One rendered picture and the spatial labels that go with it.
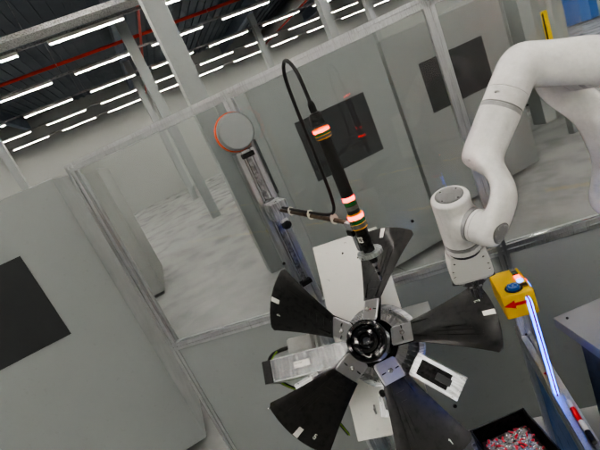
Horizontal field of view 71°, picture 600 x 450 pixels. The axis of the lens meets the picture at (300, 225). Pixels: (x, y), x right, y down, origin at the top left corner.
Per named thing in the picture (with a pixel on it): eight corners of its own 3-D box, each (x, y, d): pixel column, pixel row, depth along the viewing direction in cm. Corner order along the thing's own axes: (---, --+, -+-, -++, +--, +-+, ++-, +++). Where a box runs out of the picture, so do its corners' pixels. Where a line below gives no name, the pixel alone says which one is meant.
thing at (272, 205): (269, 221, 174) (261, 203, 171) (283, 213, 176) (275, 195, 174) (278, 223, 164) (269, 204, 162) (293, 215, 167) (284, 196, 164)
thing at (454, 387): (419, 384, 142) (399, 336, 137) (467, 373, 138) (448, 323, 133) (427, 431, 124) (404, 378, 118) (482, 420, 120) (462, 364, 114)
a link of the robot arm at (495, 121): (562, 119, 87) (505, 254, 90) (493, 114, 100) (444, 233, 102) (544, 101, 82) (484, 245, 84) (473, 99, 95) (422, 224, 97)
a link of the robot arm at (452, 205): (491, 233, 96) (457, 222, 104) (480, 187, 89) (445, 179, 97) (468, 256, 94) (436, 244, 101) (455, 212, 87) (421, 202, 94)
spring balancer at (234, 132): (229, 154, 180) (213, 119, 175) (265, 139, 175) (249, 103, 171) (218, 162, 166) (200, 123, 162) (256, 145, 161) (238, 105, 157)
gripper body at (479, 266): (479, 228, 102) (487, 260, 108) (437, 241, 104) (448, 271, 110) (490, 247, 96) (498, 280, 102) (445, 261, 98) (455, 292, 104)
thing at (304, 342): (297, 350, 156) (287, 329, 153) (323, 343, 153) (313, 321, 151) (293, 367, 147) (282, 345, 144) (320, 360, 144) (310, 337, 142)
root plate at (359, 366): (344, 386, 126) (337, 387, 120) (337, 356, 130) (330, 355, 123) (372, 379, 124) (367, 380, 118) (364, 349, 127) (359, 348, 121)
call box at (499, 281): (495, 299, 154) (487, 274, 151) (524, 291, 151) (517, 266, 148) (509, 323, 139) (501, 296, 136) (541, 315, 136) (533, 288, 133)
